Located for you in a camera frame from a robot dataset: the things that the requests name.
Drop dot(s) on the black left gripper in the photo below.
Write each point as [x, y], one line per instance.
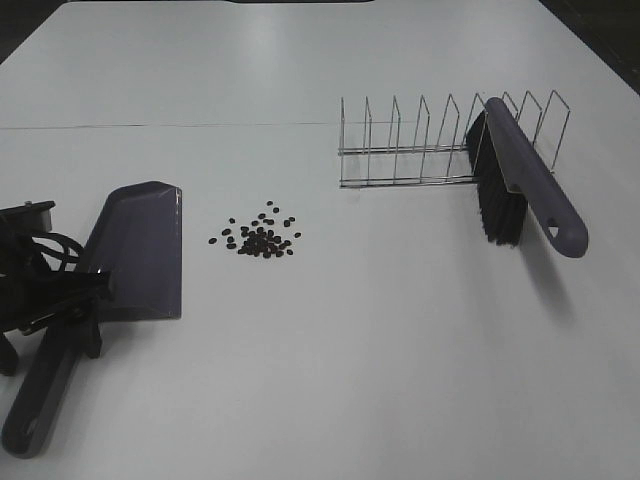
[37, 289]

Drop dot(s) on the purple plastic dustpan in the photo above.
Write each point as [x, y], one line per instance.
[137, 237]

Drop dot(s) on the pile of coffee beans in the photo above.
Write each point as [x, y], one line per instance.
[268, 234]

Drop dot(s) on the purple brush black bristles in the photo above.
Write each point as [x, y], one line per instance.
[512, 180]

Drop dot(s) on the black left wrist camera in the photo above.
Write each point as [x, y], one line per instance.
[29, 216]

